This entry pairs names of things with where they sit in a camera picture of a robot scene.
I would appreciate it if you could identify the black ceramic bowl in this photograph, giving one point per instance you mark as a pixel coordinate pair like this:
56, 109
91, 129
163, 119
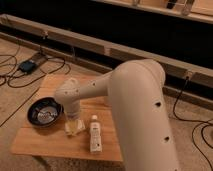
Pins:
44, 112

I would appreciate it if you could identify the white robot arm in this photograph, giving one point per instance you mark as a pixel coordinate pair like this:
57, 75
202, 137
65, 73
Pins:
135, 94

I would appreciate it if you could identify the white plastic bottle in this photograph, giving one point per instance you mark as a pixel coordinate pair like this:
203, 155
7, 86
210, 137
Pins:
95, 135

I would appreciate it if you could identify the small clear glass cup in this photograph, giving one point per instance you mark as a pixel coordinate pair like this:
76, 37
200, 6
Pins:
74, 125

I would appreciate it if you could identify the blue power adapter box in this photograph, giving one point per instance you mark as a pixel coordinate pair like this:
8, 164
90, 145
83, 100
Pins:
27, 66

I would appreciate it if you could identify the long wooden beam rail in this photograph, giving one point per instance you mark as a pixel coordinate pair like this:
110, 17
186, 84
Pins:
173, 67

